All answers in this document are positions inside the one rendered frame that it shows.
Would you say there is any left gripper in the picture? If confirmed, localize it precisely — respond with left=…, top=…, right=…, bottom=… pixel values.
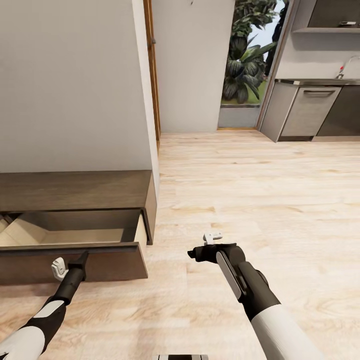
left=60, top=250, right=89, bottom=290

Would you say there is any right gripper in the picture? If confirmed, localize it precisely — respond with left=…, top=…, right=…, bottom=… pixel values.
left=188, top=244, right=217, bottom=262

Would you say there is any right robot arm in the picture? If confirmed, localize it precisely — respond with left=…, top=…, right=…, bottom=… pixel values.
left=188, top=231, right=327, bottom=360

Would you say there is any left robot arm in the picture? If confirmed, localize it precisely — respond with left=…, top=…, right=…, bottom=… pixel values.
left=0, top=250, right=89, bottom=360

